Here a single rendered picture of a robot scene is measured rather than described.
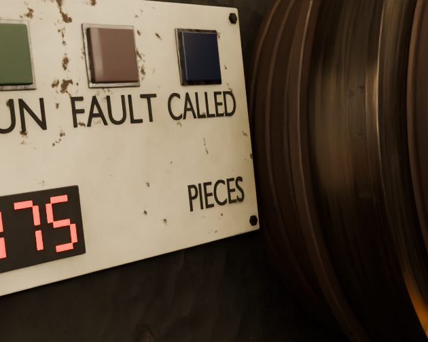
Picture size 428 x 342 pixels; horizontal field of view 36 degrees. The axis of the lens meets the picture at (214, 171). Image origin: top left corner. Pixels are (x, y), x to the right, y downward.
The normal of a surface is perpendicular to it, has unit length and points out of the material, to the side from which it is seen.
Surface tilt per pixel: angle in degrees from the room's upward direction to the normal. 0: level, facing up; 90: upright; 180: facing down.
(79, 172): 90
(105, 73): 90
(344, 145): 87
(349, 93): 78
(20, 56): 90
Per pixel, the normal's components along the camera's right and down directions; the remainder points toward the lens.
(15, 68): 0.69, -0.04
